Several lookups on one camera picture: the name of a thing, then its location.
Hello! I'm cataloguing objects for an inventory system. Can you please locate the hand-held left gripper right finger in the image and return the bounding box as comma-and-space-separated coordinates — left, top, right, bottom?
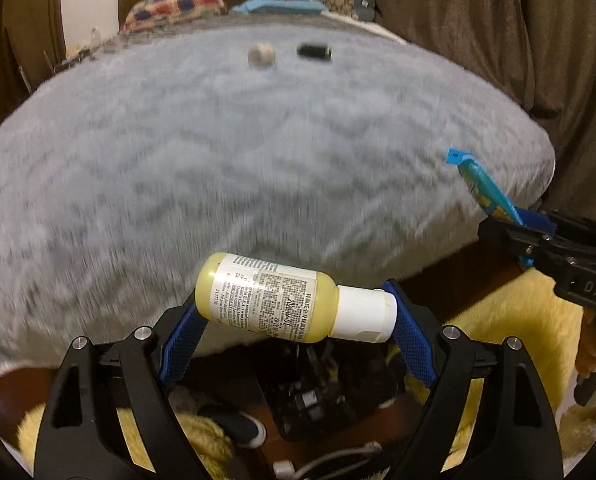
380, 279, 564, 480

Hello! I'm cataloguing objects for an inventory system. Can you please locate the dark slipper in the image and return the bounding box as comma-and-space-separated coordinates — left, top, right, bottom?
197, 399, 268, 449

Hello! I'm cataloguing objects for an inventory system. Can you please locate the small round beige jar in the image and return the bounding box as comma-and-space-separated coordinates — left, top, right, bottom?
247, 43, 277, 69

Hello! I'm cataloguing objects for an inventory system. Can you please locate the yellow fluffy rug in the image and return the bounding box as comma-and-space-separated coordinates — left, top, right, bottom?
17, 270, 596, 480

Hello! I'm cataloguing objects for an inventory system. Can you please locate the blue packet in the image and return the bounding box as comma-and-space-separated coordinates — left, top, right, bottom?
445, 147, 525, 225

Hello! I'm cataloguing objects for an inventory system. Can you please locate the person's right hand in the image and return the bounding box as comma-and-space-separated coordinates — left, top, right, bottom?
574, 309, 596, 422

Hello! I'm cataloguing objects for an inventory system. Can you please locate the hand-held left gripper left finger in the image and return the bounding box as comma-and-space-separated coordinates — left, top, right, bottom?
33, 302, 209, 480

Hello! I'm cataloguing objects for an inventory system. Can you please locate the small yellow lotion bottle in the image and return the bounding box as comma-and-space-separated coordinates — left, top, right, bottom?
195, 252, 398, 344

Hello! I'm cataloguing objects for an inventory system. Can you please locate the wooden wardrobe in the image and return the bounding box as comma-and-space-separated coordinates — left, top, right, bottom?
0, 0, 65, 111

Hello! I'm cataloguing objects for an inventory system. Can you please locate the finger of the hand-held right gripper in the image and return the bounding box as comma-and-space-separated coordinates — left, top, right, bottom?
516, 207, 596, 242
477, 216, 559, 270

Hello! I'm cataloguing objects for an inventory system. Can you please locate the small black bottle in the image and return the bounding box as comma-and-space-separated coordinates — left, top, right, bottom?
296, 43, 334, 63

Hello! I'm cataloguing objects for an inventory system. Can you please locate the plaid pillow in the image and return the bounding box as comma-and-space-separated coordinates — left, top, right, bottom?
122, 0, 229, 35

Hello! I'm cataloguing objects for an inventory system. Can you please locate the wooden nightstand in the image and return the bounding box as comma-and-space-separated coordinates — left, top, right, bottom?
53, 27, 106, 73

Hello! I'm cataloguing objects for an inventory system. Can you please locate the striped bed sheet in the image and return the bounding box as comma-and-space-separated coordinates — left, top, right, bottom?
103, 6, 406, 46

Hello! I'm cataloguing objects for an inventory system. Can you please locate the white charger cable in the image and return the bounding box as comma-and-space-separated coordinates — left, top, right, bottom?
272, 440, 385, 480

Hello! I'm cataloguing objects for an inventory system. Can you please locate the blue pillow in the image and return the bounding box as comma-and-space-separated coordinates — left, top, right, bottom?
230, 0, 327, 15

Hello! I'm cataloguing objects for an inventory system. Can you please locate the brown curtain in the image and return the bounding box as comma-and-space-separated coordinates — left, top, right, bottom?
323, 0, 596, 213

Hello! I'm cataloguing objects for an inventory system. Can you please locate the black bin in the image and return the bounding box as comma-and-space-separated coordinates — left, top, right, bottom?
255, 337, 405, 442

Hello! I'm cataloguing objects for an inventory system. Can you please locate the grey fluffy blanket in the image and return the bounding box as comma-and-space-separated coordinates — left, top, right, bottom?
0, 20, 557, 378

